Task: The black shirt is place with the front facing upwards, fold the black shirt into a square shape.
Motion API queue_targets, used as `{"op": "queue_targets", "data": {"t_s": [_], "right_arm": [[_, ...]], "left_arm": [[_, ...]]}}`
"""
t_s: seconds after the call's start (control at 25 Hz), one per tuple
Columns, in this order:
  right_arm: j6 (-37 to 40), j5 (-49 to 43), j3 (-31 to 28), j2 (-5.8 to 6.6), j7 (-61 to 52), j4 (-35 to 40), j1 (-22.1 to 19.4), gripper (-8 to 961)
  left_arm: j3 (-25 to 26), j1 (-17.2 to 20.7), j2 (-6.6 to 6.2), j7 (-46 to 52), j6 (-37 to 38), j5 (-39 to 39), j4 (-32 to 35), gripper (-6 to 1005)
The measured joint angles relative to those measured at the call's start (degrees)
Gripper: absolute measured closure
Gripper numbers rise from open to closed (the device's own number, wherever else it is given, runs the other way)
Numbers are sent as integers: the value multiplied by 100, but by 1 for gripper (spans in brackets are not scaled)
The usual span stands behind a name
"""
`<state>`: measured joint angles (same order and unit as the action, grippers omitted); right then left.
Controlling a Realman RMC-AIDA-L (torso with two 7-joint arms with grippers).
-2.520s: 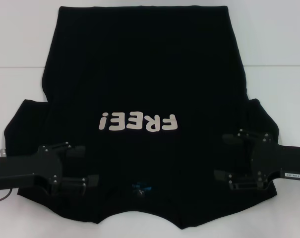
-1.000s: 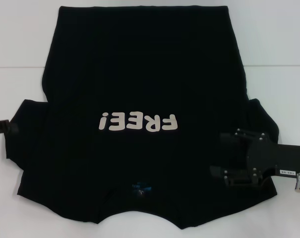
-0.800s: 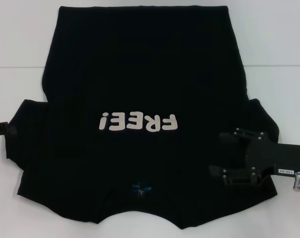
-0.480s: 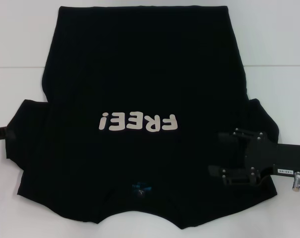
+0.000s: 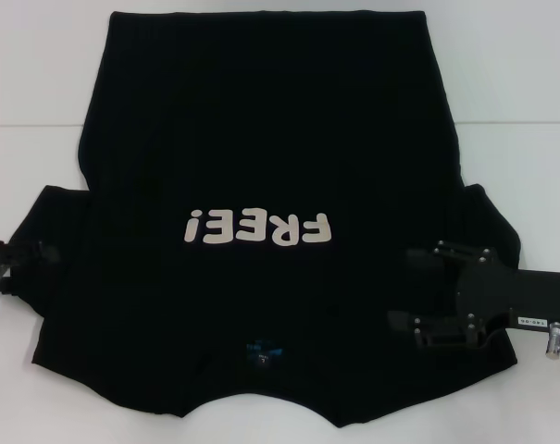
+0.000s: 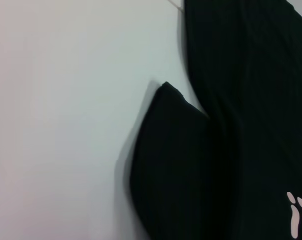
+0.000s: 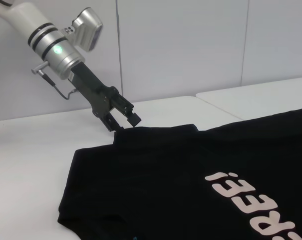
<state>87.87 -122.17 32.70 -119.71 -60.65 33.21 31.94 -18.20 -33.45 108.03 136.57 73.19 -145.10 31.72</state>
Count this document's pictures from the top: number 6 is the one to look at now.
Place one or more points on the black shirt with FREE print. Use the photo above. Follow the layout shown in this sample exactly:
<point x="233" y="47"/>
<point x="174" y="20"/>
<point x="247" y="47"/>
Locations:
<point x="240" y="125"/>

